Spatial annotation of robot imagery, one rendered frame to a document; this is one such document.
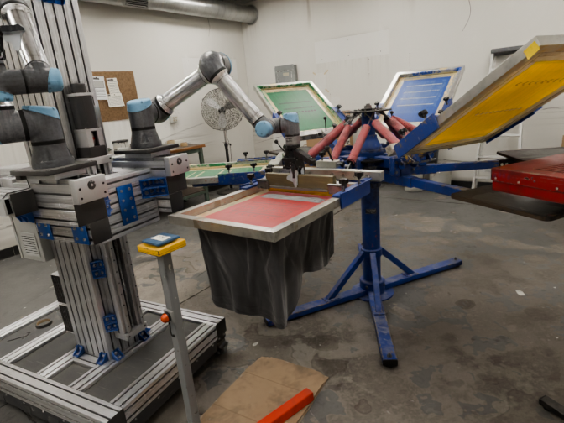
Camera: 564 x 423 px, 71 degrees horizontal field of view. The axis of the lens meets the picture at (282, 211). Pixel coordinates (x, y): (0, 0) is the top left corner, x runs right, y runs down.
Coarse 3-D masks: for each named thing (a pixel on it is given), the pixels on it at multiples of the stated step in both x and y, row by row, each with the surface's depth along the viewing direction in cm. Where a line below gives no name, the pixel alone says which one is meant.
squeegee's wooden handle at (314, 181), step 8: (272, 176) 208; (280, 176) 205; (304, 176) 196; (312, 176) 193; (320, 176) 191; (328, 176) 188; (272, 184) 210; (280, 184) 206; (288, 184) 203; (304, 184) 198; (312, 184) 195; (320, 184) 192
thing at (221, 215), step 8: (272, 192) 212; (280, 192) 210; (288, 192) 209; (248, 200) 200; (256, 200) 199; (264, 200) 198; (272, 200) 196; (280, 200) 195; (232, 208) 188; (208, 216) 179; (216, 216) 178; (224, 216) 176; (232, 216) 175; (240, 216) 174
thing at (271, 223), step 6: (324, 198) 191; (330, 198) 190; (306, 204) 183; (312, 204) 183; (318, 204) 182; (300, 210) 175; (306, 210) 174; (288, 216) 168; (294, 216) 167; (240, 222) 165; (246, 222) 164; (252, 222) 163; (258, 222) 163; (264, 222) 162; (270, 222) 161; (276, 222) 161; (282, 222) 160
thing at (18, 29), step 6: (12, 24) 100; (18, 24) 99; (6, 30) 101; (12, 30) 100; (18, 30) 100; (24, 30) 100; (6, 36) 103; (12, 36) 102; (18, 36) 101; (12, 42) 103; (18, 42) 102; (18, 48) 102
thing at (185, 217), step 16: (240, 192) 204; (256, 192) 214; (192, 208) 180; (208, 208) 187; (320, 208) 163; (176, 224) 171; (192, 224) 164; (208, 224) 158; (224, 224) 153; (240, 224) 151; (288, 224) 146; (304, 224) 154; (272, 240) 140
